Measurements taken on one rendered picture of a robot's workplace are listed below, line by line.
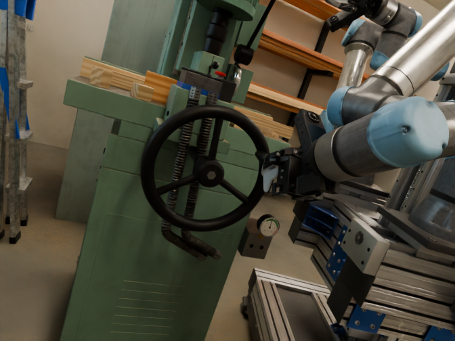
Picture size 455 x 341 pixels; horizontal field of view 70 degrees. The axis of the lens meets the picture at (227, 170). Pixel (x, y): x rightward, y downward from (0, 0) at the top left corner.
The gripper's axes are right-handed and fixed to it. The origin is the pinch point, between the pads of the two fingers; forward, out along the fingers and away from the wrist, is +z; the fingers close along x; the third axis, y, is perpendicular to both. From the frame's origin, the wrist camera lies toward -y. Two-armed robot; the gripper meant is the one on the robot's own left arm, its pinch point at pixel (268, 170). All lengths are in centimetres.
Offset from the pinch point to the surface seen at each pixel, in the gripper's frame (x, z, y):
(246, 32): 3, 32, -58
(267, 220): 14.3, 24.0, 6.6
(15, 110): -72, 97, -30
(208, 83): -13.8, 6.8, -19.1
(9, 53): -77, 85, -49
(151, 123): -23.1, 20.8, -11.4
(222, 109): -11.9, -0.2, -10.2
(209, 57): -11.3, 20.4, -35.1
